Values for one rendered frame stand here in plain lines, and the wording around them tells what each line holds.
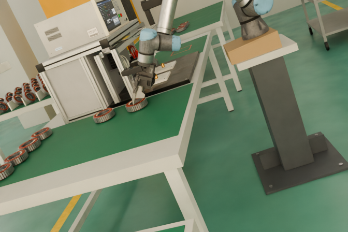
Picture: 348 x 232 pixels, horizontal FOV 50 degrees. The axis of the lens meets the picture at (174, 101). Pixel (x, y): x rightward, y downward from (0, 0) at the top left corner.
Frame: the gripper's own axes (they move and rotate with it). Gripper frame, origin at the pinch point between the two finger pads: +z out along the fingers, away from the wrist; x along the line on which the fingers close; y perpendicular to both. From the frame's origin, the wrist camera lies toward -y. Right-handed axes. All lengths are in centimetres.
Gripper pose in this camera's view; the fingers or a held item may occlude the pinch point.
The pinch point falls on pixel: (136, 98)
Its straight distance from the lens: 185.8
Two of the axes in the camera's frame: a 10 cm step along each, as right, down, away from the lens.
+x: 2.3, -3.8, 9.0
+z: -1.4, 9.0, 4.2
